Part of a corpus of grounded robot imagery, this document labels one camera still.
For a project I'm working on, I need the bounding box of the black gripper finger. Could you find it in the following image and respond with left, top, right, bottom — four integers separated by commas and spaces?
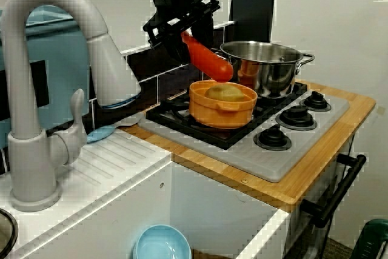
189, 12, 215, 48
163, 33, 191, 62

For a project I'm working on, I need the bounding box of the blue and grey spatula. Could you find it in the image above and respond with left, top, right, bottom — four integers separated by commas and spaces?
86, 112, 145, 144

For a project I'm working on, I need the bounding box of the green plastic object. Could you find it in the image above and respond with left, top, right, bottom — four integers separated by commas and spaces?
353, 218, 388, 259

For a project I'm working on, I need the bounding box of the stainless steel pot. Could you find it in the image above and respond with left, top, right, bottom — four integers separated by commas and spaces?
219, 40, 315, 99

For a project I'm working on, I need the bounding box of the dark tiled backsplash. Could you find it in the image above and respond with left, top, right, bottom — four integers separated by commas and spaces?
81, 21, 236, 129

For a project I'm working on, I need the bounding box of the teal box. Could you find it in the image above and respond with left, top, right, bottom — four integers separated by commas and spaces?
0, 5, 92, 150

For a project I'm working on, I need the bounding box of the light blue bowl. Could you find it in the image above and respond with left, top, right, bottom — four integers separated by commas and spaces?
132, 224, 192, 259

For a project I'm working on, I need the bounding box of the orange toy pot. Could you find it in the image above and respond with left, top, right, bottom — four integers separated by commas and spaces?
188, 79, 258, 129

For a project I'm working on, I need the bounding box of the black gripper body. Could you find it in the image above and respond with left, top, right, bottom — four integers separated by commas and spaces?
142, 0, 221, 50

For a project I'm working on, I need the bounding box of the black burner grate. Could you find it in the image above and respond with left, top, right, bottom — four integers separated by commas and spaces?
145, 81, 309, 150

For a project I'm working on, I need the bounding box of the yellow toy potato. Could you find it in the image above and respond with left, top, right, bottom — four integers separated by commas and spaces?
204, 84, 246, 102

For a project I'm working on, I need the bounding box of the wooden countertop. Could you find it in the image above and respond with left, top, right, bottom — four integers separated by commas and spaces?
124, 79, 376, 205

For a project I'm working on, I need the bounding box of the black oven door handle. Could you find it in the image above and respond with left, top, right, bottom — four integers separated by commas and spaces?
299, 153, 367, 228

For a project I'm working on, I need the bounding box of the dark glass dish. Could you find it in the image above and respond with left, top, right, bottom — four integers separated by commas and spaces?
0, 209, 18, 255

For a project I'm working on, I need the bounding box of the white oven cabinet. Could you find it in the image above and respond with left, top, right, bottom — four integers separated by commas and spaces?
286, 137, 364, 259

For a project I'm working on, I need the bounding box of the black stove knob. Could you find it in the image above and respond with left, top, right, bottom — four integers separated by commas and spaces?
253, 124, 292, 152
299, 90, 332, 112
275, 106, 318, 132

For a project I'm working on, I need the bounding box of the orange toy carrot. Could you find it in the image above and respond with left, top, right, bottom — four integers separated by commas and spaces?
181, 31, 234, 83

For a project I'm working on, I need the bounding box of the grey stove top plate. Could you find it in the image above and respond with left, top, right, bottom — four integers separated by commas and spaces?
138, 89, 351, 183

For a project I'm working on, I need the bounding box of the white toy sink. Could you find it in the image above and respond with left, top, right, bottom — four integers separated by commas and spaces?
0, 131, 292, 259

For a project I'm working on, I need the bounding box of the grey toy faucet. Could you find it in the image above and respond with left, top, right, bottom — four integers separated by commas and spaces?
1, 0, 142, 213

